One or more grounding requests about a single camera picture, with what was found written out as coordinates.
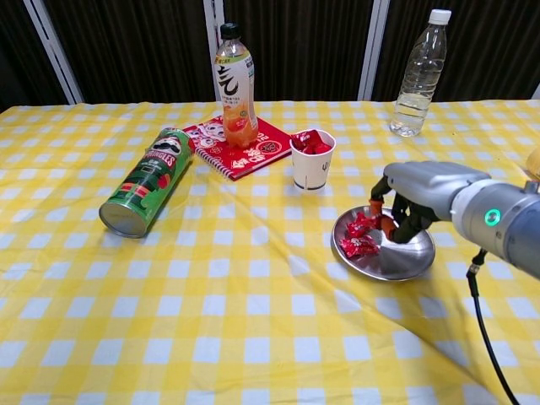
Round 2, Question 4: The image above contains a round metal plate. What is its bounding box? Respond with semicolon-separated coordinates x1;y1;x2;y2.
332;205;436;283

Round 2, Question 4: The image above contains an orange drink bottle black cap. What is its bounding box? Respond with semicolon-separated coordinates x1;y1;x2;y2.
213;23;260;149

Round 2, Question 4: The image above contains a black pleated curtain panel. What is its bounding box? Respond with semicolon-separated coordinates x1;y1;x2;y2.
221;0;376;102
41;0;210;105
370;0;540;102
0;0;71;113

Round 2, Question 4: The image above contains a white paper cup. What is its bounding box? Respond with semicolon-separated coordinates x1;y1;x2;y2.
289;128;338;193

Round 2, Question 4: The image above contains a green Pringles can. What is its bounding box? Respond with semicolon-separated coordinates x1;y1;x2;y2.
99;126;197;240

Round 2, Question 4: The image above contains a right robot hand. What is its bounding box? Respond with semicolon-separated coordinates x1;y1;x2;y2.
369;159;493;245

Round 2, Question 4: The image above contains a red spiral notebook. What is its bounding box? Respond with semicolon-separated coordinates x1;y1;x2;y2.
181;116;295;182

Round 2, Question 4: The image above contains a clear water bottle white cap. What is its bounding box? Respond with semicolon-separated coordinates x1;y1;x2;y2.
389;8;453;138

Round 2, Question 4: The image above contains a yellow white checkered tablecloth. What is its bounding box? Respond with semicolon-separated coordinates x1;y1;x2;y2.
0;100;540;405

